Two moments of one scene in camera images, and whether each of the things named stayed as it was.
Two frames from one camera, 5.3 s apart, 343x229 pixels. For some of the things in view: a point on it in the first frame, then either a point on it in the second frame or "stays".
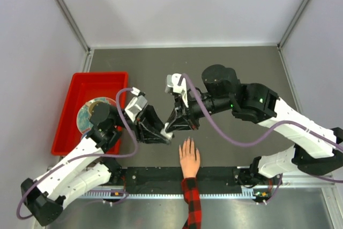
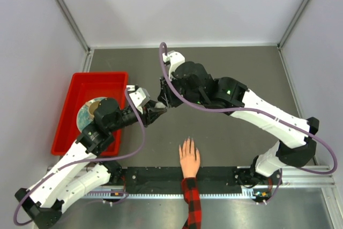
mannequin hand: (189, 159) stays
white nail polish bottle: (169, 135) -> (159, 105)
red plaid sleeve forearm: (192, 197) stays
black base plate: (168, 180) stays
